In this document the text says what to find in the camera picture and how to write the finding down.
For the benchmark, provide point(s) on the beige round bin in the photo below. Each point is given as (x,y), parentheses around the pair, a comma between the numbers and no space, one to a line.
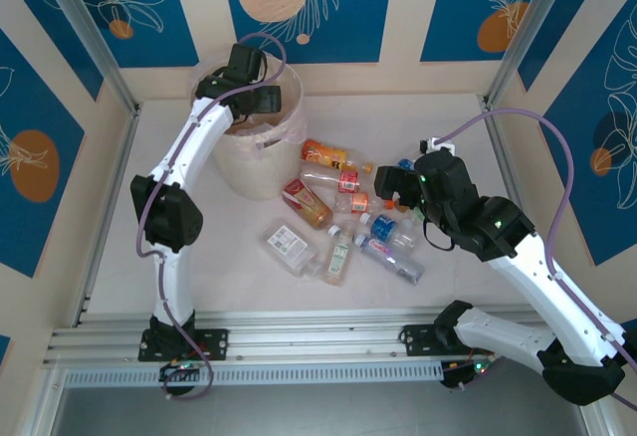
(259,177)

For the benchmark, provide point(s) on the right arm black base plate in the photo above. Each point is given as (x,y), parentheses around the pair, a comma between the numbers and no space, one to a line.
(418,339)

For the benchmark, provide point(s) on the long clear bottle red-blue label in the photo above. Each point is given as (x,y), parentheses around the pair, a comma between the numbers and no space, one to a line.
(380,247)

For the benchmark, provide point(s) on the small bottle green label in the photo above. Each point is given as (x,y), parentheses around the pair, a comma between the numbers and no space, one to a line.
(338,259)

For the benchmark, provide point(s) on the clear bottle orange label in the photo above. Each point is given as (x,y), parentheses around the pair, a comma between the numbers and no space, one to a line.
(359,202)

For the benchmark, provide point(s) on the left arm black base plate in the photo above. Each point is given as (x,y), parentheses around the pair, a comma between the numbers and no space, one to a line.
(214,344)

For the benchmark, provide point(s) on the blue label bottle white cap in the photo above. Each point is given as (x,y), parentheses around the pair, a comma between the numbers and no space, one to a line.
(383,227)

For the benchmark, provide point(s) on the flat square clear bottle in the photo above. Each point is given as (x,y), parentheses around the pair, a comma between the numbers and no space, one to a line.
(286,242)

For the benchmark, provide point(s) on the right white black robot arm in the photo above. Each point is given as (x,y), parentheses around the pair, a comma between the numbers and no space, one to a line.
(547,296)

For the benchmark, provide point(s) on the tea bottle red gold label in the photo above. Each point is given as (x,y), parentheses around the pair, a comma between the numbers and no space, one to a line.
(306,204)

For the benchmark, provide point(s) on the long aluminium mounting rail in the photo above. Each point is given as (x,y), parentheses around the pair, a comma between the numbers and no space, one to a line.
(308,336)

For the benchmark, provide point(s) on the clear bottle red label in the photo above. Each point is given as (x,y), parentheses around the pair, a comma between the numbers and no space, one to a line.
(348,180)

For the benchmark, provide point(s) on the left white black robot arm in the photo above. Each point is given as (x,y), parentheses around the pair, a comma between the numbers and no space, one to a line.
(171,217)

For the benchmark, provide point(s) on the orange juice bottle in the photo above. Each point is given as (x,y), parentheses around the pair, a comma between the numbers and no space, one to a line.
(323,153)

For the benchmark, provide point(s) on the aluminium frame post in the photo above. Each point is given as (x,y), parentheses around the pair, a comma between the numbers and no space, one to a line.
(527,33)
(84,33)

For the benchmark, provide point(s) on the white round bin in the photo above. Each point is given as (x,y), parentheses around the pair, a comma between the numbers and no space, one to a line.
(296,135)

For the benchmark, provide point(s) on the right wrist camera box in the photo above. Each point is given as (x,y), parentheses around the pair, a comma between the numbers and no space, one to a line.
(443,146)

